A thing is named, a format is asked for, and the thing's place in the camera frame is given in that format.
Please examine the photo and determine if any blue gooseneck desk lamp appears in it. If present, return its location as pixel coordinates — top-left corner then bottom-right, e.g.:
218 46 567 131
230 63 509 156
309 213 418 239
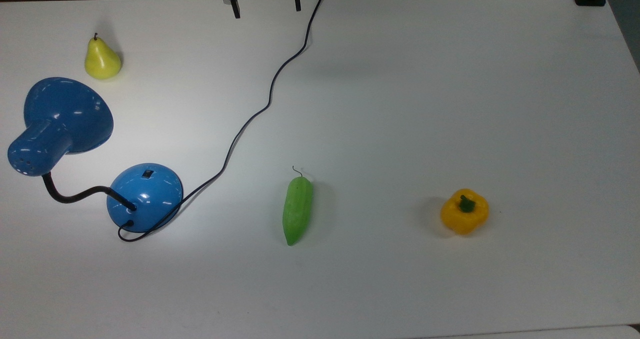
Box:
7 77 184 233

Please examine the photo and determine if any yellow-green toy pear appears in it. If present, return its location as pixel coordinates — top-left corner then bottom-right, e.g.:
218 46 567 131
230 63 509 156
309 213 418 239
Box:
84 32 123 80

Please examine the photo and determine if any green toy cucumber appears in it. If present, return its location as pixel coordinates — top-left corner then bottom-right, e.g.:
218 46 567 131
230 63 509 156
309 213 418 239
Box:
282 166 314 247

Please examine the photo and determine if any yellow toy bell pepper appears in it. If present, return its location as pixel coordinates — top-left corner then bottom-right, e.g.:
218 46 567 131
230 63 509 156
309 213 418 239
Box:
440 188 490 236

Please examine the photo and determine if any black lamp power cable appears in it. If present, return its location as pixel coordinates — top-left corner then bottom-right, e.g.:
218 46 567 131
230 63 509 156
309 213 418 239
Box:
117 0 332 243

